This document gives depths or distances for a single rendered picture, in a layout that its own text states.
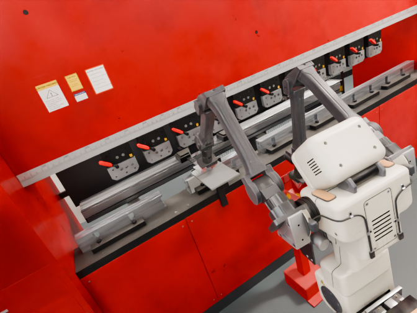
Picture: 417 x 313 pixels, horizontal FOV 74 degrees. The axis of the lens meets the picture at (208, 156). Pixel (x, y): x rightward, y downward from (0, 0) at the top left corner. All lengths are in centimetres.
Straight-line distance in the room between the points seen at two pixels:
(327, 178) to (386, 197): 18
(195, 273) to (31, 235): 96
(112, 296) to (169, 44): 135
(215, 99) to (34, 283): 108
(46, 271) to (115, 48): 102
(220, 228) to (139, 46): 111
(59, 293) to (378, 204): 131
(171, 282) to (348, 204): 124
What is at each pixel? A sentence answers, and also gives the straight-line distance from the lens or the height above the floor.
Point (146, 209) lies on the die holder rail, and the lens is 162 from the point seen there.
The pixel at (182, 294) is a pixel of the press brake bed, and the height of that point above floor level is 35.
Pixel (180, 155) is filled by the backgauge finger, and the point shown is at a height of 103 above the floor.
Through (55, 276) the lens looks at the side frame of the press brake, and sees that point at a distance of 146.
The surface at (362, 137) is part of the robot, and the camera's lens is 89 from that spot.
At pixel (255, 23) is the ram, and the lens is 173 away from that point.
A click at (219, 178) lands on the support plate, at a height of 100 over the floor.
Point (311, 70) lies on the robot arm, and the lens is 123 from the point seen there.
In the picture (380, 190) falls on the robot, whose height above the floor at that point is 122.
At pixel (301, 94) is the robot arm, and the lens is 132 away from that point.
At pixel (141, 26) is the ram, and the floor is 182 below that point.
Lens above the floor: 175
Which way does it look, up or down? 25 degrees down
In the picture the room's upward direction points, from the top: 18 degrees counter-clockwise
